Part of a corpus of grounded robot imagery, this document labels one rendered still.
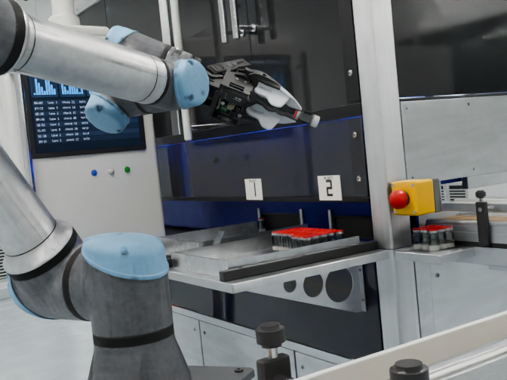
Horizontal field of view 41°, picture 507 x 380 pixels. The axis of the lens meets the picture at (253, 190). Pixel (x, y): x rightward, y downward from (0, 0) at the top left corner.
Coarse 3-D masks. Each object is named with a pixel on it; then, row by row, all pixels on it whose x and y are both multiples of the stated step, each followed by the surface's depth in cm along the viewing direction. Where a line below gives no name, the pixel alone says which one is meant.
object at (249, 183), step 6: (246, 180) 196; (252, 180) 193; (258, 180) 190; (246, 186) 196; (252, 186) 193; (258, 186) 191; (246, 192) 196; (252, 192) 194; (258, 192) 191; (252, 198) 194; (258, 198) 191
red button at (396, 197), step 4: (392, 192) 142; (396, 192) 141; (400, 192) 141; (404, 192) 141; (392, 196) 142; (396, 196) 141; (400, 196) 140; (404, 196) 141; (392, 200) 142; (396, 200) 141; (400, 200) 140; (404, 200) 140; (392, 204) 142; (396, 204) 141; (400, 204) 141; (404, 204) 141; (396, 208) 142; (400, 208) 141
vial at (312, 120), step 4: (300, 112) 124; (304, 112) 124; (308, 112) 124; (296, 116) 124; (300, 116) 124; (304, 116) 124; (308, 116) 124; (312, 116) 124; (316, 116) 124; (300, 120) 124; (304, 120) 124; (308, 120) 124; (312, 120) 124; (316, 120) 124; (308, 124) 125; (312, 124) 124; (316, 124) 124
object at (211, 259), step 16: (240, 240) 166; (256, 240) 168; (336, 240) 149; (352, 240) 151; (176, 256) 154; (192, 256) 147; (208, 256) 161; (224, 256) 163; (240, 256) 161; (256, 256) 137; (272, 256) 140; (288, 256) 142; (208, 272) 141
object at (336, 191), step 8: (320, 176) 167; (328, 176) 164; (336, 176) 162; (320, 184) 167; (328, 184) 164; (336, 184) 162; (320, 192) 168; (328, 192) 165; (336, 192) 162; (320, 200) 168; (328, 200) 165; (336, 200) 162
